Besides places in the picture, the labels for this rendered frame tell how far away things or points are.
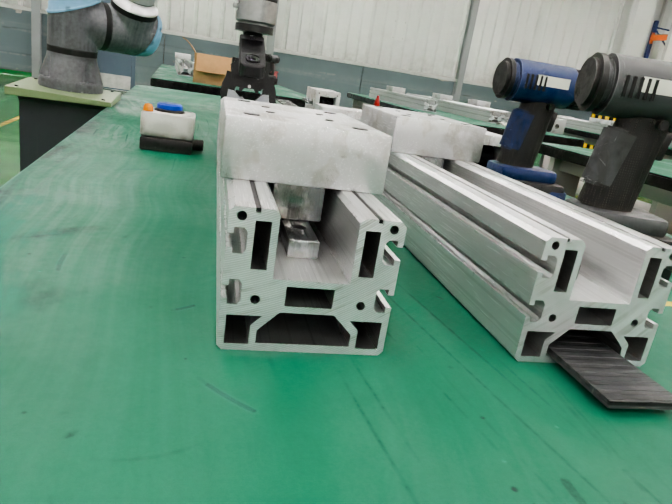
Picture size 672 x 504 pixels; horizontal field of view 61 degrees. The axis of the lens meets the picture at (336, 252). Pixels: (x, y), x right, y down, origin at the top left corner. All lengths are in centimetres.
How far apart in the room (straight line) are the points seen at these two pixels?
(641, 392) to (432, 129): 38
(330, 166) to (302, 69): 1189
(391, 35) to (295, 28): 205
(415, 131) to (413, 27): 1228
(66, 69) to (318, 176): 126
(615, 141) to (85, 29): 127
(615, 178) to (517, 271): 28
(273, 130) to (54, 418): 21
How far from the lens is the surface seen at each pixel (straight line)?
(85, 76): 161
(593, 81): 62
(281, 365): 33
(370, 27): 1265
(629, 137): 65
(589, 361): 40
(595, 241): 45
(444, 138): 67
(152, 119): 95
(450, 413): 32
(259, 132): 37
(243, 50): 108
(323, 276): 34
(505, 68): 88
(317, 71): 1233
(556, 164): 277
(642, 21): 913
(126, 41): 164
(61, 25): 160
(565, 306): 39
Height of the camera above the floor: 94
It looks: 17 degrees down
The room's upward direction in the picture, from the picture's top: 9 degrees clockwise
